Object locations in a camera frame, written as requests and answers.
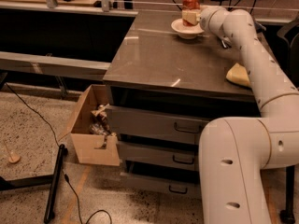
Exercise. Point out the black stand leg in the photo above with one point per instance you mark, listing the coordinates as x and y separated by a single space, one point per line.
51 180

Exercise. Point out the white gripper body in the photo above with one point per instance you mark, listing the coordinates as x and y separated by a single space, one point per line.
205 19

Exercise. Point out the grey drawer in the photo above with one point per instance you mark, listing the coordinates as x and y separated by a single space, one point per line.
167 186
155 125
155 155

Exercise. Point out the trash in cardboard box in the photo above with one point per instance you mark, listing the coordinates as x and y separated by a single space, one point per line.
99 123

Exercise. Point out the red coke can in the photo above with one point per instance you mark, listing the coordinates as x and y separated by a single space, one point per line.
190 4

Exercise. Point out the white paper bowl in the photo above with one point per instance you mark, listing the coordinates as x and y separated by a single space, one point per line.
186 32

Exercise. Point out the grey drawer cabinet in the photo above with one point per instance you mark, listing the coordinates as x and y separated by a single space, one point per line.
156 70

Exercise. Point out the bottom grey drawer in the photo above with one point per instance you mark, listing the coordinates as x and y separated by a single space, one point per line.
167 186

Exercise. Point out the top grey drawer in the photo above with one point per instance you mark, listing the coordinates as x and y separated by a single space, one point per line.
155 125

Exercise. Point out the cardboard box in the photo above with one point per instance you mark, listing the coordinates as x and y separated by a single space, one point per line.
91 148

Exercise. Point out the middle grey drawer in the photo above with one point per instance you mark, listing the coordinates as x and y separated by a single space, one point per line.
155 155

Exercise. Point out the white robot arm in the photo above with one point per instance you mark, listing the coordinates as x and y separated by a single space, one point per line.
233 150

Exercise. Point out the small wooden floor cone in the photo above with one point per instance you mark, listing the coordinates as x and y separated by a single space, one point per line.
12 156

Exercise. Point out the yellow sponge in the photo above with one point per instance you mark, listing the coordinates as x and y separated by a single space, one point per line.
238 75

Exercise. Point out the blue chip bag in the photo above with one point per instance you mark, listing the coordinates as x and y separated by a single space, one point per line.
226 43

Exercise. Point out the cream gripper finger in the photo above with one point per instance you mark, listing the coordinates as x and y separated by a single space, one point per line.
190 17

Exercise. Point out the grey metal rail beam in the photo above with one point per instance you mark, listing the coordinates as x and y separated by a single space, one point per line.
53 66

